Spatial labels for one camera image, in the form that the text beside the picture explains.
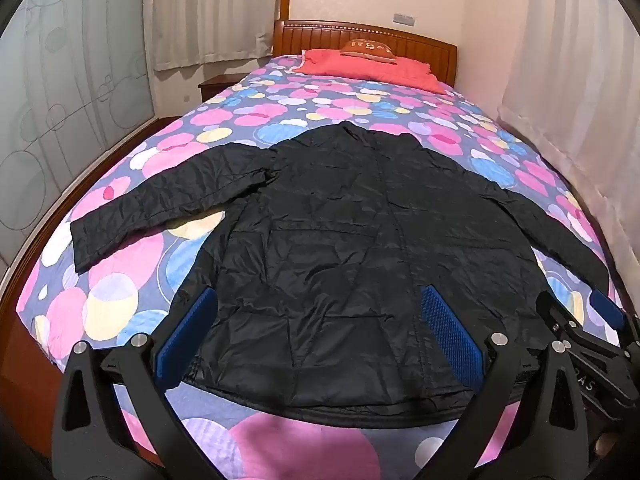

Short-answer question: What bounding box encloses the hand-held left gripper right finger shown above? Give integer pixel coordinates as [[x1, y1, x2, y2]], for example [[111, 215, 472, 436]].
[[422, 284, 598, 480]]

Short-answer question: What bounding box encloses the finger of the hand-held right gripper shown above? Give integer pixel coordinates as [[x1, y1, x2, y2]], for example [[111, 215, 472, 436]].
[[589, 289, 632, 335], [536, 291, 577, 346]]

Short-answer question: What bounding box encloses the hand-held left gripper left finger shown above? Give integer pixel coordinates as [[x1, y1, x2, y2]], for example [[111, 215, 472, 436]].
[[51, 287, 226, 480]]

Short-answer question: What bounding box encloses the black quilted jacket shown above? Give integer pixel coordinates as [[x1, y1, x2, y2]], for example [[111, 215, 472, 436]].
[[70, 121, 612, 418]]

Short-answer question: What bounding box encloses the polka-dot bed blanket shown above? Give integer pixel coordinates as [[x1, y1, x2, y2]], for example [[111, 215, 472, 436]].
[[15, 52, 631, 480]]

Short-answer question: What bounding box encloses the long white curtain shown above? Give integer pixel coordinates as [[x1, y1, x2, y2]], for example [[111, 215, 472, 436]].
[[500, 0, 640, 311]]

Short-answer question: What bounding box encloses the wooden nightstand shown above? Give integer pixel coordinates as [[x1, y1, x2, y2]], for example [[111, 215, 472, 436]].
[[197, 74, 246, 103]]

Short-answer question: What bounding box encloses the frosted glass wardrobe door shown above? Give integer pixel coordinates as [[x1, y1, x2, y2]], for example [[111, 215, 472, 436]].
[[0, 0, 156, 271]]

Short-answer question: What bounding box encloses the red pillow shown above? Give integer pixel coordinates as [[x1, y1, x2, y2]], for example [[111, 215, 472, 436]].
[[299, 48, 446, 95]]

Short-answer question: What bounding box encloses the small orange cushion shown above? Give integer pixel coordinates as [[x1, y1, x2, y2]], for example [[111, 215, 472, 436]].
[[340, 38, 396, 64]]

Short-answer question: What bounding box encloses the wooden headboard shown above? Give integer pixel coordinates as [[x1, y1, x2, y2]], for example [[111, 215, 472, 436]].
[[274, 19, 458, 86]]

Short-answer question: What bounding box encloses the white window curtain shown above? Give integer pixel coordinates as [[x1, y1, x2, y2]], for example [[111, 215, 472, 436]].
[[150, 0, 275, 72]]

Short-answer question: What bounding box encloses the wooden bed frame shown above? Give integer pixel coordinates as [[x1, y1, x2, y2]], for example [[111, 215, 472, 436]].
[[7, 116, 183, 466]]

